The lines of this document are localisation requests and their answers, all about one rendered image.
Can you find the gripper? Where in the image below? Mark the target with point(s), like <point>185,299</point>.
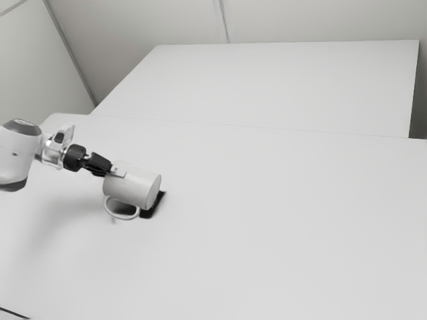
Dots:
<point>74,157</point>

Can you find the white mug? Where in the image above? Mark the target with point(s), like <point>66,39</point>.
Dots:
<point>133,186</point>

